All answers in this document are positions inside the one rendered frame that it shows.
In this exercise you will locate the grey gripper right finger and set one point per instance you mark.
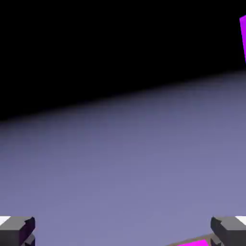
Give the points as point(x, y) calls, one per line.
point(228, 230)

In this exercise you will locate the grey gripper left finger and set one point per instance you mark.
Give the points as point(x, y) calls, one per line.
point(13, 230)

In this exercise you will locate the small magenta cube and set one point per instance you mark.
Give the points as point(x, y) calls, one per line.
point(196, 243)

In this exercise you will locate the large magenta box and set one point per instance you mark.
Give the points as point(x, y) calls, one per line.
point(243, 36)

